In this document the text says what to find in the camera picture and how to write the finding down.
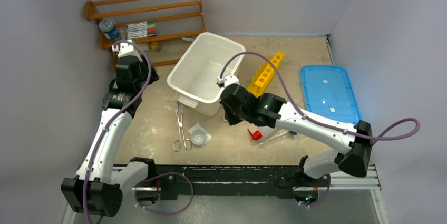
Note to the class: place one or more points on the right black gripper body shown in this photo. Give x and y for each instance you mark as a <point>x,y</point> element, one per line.
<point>230,107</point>

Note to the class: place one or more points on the red cap wash bottle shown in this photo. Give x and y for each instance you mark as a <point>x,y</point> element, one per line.
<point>260,132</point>

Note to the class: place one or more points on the small plastic zip bag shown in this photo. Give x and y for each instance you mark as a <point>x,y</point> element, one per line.
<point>198,126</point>

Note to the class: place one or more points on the blue cap glass tube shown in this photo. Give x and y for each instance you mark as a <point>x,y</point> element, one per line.
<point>279,135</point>

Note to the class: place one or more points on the white plastic bin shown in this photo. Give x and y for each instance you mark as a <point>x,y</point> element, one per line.
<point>194,77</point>

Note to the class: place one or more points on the small glass jar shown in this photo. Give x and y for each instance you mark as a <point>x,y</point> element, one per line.
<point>223,119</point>

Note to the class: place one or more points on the clear watch glass dish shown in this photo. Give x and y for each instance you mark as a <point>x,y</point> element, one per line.
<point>198,137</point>

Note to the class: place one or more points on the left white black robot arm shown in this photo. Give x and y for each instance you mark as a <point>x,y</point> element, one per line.
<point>104,145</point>

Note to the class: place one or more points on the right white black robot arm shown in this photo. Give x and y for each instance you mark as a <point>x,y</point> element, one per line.
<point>350,151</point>

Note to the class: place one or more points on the yellow grey small object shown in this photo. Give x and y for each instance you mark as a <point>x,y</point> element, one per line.
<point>155,46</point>

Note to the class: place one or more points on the yellow test tube rack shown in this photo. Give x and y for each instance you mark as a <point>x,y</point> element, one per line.
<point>265,74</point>

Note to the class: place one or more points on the coloured marker pen set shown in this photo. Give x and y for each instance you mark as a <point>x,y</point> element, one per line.
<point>141,30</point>

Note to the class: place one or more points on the blue label round container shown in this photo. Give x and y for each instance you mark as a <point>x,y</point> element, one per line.
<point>109,30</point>

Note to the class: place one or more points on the wooden shelf rack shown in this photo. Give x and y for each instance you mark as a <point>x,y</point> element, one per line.
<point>91,14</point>

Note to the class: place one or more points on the metal crucible tongs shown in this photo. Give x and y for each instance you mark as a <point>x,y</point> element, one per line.
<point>182,141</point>

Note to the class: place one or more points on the white green marker pen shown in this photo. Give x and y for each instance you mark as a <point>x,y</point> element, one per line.
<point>188,39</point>

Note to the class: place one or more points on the blue plastic lid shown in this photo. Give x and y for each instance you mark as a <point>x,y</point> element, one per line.
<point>328,92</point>

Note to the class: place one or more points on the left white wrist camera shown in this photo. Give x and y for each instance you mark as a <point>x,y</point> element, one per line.
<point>125,48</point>

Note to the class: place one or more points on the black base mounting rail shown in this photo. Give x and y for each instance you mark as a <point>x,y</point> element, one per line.
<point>170,181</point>

